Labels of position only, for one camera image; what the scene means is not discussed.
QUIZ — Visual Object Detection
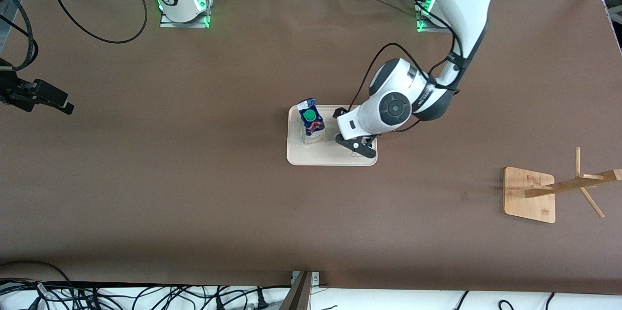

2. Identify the blue milk carton green cap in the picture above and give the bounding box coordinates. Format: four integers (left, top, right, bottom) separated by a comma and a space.
296, 97, 326, 146

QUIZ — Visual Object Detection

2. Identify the white tray with rabbit print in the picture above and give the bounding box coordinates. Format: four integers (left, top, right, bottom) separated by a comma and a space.
287, 104, 378, 167

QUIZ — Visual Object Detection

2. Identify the wooden mug stand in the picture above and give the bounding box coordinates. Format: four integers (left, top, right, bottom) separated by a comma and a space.
503, 147, 622, 224

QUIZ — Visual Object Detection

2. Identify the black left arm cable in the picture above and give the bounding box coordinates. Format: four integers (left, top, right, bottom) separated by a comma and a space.
349, 0, 462, 134

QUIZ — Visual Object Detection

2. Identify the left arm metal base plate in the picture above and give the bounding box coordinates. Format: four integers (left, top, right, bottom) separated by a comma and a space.
414, 0, 453, 34

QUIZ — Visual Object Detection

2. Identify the small metal bracket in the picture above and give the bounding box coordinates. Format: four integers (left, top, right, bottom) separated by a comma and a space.
292, 271, 321, 287

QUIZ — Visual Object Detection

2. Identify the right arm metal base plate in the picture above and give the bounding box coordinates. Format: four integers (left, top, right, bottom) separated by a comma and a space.
159, 0, 212, 28

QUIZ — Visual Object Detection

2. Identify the aluminium profile post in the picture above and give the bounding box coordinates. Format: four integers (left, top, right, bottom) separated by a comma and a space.
279, 271, 314, 310

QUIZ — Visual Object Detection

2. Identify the black looping floor cable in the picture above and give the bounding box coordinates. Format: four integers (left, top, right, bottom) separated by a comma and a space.
0, 260, 74, 310

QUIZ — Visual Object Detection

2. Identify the black cable with plug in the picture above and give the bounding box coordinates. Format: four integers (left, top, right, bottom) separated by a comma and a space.
253, 287, 270, 310

